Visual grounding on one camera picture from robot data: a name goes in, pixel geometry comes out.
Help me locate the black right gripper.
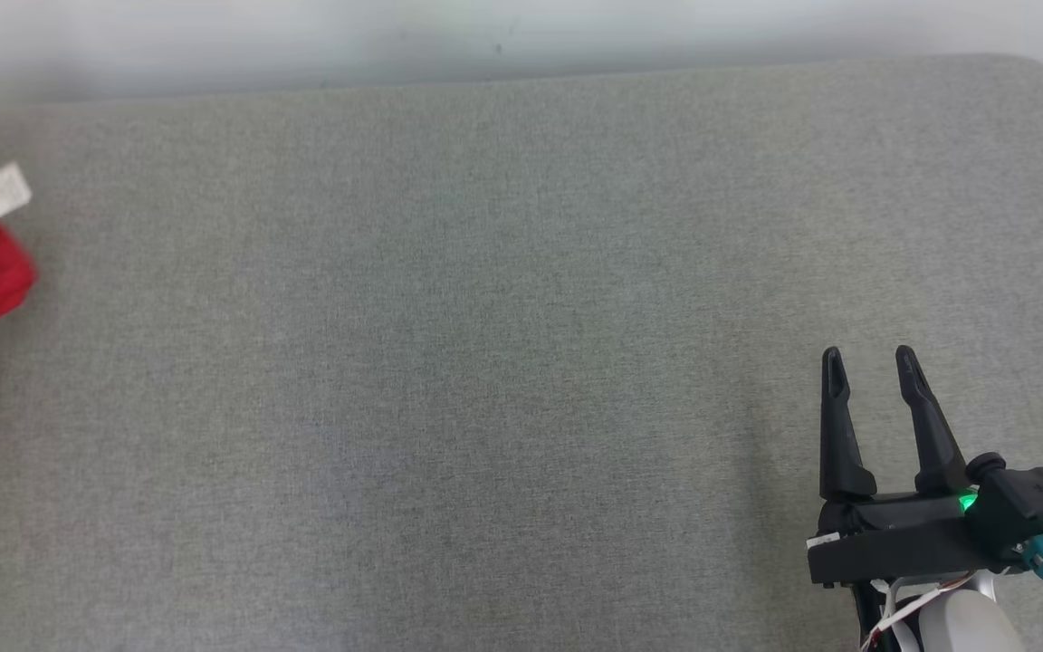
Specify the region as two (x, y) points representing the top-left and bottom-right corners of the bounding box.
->
(807, 345), (1025, 590)

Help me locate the thin red white wire bundle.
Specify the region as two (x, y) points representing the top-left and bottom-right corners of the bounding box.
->
(861, 580), (939, 652)

